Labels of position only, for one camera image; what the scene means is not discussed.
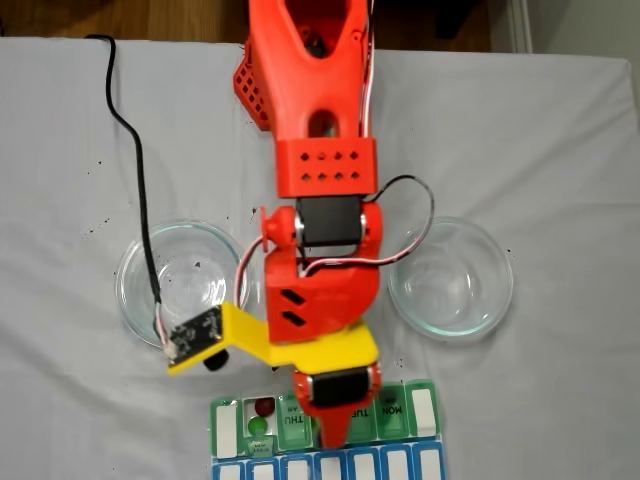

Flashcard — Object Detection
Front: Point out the weekly pill organizer box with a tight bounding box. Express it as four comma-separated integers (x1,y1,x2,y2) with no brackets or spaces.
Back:
207,378,450,480

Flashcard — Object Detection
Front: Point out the white gripper motor wire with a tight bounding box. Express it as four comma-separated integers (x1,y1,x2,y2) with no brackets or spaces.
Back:
234,234,267,306

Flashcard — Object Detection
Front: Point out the glass bowl for red balls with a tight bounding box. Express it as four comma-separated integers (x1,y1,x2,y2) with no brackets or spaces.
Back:
387,216,516,345

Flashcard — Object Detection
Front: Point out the glass bowl for green balls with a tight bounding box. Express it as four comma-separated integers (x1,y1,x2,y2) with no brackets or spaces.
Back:
113,217,250,350

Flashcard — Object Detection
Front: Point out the black camera board yellow mount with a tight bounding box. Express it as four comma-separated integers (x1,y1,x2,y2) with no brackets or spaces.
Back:
167,304,230,377

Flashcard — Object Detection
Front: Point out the red black white servo wire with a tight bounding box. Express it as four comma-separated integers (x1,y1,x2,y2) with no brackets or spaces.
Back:
299,174,435,279

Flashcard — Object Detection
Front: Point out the black camera cable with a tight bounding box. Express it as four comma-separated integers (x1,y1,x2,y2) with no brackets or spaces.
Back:
84,33,164,307

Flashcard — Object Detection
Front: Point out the white tablecloth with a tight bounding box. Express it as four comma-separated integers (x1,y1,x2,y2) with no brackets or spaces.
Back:
0,35,640,480

